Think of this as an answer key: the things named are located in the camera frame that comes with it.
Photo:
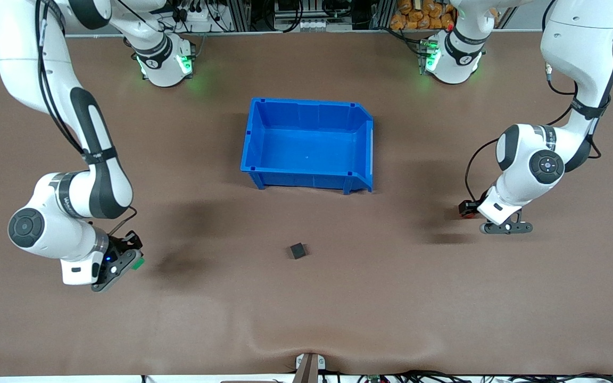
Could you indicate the red cube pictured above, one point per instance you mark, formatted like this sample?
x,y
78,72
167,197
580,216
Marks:
x,y
471,215

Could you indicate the green cube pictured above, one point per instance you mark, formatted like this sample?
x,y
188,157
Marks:
x,y
137,264

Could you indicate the black cube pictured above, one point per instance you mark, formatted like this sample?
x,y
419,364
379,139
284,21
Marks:
x,y
298,250

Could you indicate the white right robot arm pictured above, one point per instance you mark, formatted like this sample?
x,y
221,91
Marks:
x,y
19,53

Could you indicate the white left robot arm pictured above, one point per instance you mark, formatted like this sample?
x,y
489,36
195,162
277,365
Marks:
x,y
578,42

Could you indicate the brown table mat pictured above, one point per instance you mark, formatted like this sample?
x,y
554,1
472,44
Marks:
x,y
232,308

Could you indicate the blue plastic storage bin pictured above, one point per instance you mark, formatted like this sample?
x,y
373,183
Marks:
x,y
306,149

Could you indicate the orange netted bundle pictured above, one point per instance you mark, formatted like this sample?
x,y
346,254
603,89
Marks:
x,y
418,18

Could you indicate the white connector block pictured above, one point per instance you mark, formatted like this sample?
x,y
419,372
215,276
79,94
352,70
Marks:
x,y
325,24

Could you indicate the white power strip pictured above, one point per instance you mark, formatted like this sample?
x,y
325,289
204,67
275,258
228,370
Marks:
x,y
200,16

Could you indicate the aluminium camera mount post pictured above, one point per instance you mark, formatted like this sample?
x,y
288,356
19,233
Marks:
x,y
309,369

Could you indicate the aluminium table edge rail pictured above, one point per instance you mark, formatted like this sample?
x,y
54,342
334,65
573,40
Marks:
x,y
285,33

